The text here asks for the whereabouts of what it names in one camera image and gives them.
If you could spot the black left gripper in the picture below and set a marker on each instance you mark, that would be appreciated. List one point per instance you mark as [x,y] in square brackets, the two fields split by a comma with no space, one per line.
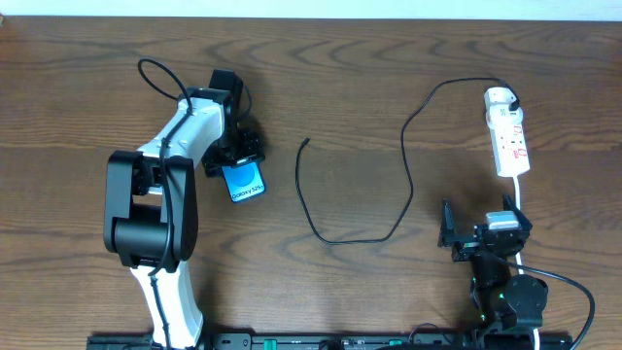
[238,158]

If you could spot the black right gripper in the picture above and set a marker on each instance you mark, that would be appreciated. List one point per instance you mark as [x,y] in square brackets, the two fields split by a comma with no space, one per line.
[470,243]

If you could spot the blue Galaxy smartphone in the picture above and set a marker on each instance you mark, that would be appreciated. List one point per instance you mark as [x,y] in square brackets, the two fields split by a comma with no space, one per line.
[244,182]

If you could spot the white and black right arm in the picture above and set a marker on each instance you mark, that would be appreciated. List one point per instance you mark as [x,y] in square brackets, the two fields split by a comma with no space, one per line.
[510,305]

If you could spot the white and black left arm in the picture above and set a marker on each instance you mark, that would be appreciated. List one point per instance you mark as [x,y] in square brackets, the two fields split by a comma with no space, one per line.
[151,209]

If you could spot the white charger plug adapter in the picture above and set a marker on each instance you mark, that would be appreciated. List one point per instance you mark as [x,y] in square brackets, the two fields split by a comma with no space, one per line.
[499,116]

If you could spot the white power strip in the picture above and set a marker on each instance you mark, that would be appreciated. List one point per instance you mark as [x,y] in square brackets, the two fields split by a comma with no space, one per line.
[509,144]

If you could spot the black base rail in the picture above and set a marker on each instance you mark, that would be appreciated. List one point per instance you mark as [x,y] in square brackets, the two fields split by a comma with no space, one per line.
[420,340]

